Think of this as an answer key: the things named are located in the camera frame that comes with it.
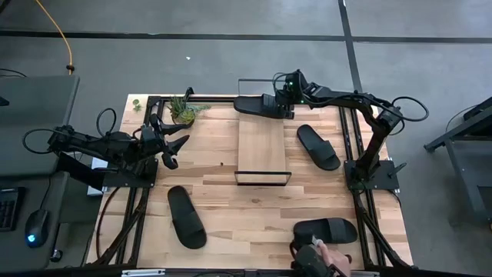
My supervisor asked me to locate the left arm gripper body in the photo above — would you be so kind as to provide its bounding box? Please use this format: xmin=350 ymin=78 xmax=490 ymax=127
xmin=140 ymin=114 xmax=179 ymax=170

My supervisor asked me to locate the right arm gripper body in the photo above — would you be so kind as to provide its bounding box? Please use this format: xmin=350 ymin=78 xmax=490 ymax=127
xmin=282 ymin=68 xmax=312 ymax=108

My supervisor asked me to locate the black rubber slide sandal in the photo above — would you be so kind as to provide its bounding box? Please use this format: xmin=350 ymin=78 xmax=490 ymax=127
xmin=233 ymin=94 xmax=295 ymax=120
xmin=296 ymin=124 xmax=342 ymax=172
xmin=293 ymin=217 xmax=359 ymax=247
xmin=167 ymin=185 xmax=208 ymax=250

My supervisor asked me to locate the succulent in black pot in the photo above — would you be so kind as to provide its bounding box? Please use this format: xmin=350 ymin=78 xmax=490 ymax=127
xmin=168 ymin=95 xmax=211 ymax=129

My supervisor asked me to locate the white power adapter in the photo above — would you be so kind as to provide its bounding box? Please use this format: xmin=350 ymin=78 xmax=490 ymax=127
xmin=86 ymin=156 xmax=109 ymax=197

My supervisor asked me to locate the grey desk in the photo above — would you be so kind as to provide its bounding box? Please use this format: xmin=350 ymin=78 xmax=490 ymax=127
xmin=0 ymin=75 xmax=103 ymax=272

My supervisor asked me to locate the black mouse with blue light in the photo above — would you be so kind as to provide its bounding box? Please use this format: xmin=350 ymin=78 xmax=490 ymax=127
xmin=24 ymin=209 xmax=50 ymax=249

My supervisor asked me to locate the person's hand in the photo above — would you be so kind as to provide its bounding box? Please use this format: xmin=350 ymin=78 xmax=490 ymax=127
xmin=317 ymin=244 xmax=351 ymax=277

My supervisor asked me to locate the black keyboard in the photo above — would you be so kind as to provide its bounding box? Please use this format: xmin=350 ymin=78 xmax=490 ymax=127
xmin=0 ymin=187 xmax=25 ymax=232

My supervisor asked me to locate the dark grey metal cart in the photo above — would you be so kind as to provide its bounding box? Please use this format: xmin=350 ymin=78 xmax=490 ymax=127
xmin=424 ymin=95 xmax=492 ymax=226

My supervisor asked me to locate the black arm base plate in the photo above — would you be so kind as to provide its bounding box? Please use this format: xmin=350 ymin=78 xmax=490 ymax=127
xmin=102 ymin=156 xmax=159 ymax=189
xmin=344 ymin=159 xmax=401 ymax=192

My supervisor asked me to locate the wooden shelf with black frame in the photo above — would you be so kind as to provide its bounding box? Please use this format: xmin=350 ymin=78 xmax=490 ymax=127
xmin=234 ymin=78 xmax=292 ymax=187

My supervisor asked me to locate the black aluminium table frame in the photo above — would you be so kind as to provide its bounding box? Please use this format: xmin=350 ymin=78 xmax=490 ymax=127
xmin=88 ymin=86 xmax=414 ymax=270

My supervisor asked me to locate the yellow cable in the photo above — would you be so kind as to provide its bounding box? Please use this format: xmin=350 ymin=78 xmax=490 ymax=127
xmin=35 ymin=0 xmax=75 ymax=75

